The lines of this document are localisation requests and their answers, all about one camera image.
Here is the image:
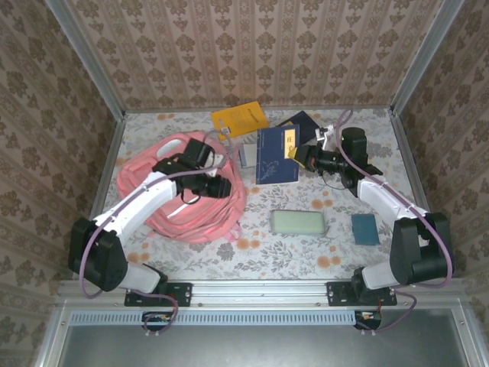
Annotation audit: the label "navy book with flower drawing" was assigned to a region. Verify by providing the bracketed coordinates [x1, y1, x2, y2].
[254, 124, 301, 187]

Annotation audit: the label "navy book wide yellow label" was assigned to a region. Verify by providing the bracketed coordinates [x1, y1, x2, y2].
[280, 110, 320, 148]

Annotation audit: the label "pink backpack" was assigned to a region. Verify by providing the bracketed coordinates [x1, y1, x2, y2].
[116, 130, 248, 244]

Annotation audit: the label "white notebook grey spine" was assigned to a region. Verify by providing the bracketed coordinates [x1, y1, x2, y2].
[238, 143, 259, 169]

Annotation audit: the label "green pencil case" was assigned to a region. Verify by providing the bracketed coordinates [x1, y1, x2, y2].
[270, 209, 329, 236]

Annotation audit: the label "small teal notebook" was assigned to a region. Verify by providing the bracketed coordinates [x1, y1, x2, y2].
[351, 213, 381, 245]

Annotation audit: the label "floral table cover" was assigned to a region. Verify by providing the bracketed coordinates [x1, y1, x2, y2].
[82, 109, 440, 280]

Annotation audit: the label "black connector board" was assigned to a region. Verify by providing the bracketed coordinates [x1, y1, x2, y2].
[354, 310, 383, 330]
[141, 311, 173, 332]

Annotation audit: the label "grey metal panel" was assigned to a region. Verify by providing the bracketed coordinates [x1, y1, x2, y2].
[36, 307, 489, 367]

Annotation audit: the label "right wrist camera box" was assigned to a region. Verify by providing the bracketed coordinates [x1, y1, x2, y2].
[315, 124, 340, 151]

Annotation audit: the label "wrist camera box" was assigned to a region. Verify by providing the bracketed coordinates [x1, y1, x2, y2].
[208, 151, 227, 170]
[315, 124, 340, 151]

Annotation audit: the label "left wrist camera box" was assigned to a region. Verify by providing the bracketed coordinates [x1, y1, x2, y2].
[208, 151, 227, 170]

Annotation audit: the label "aluminium back rail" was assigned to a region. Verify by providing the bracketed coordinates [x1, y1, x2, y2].
[122, 105, 394, 114]

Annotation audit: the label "aluminium side rail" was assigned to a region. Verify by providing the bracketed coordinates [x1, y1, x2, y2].
[389, 109, 452, 279]
[72, 112, 127, 282]

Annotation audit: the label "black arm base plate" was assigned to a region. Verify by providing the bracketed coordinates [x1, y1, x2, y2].
[125, 281, 193, 307]
[325, 281, 397, 307]

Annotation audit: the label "aluminium frame post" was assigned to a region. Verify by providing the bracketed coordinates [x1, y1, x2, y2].
[390, 0, 465, 115]
[45, 0, 126, 119]

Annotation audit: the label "aluminium mounting rail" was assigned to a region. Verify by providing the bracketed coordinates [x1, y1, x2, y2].
[57, 278, 465, 309]

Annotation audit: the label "grey slotted cable duct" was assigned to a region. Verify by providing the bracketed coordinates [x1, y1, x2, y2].
[70, 310, 358, 326]

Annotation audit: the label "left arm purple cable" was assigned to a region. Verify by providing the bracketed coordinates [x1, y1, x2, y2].
[78, 128, 235, 337]

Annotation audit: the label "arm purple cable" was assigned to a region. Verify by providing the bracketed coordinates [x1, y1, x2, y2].
[78, 128, 235, 337]
[324, 109, 456, 337]

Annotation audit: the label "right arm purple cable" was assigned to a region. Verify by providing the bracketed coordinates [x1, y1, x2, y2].
[324, 109, 456, 337]

